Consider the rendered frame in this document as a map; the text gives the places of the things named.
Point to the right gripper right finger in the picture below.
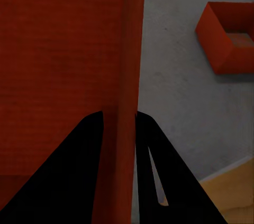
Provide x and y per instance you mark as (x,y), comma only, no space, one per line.
(188,201)

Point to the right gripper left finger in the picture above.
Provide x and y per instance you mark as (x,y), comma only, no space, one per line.
(62,190)

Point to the storage box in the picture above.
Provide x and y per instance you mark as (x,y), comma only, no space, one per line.
(60,61)
(216,31)

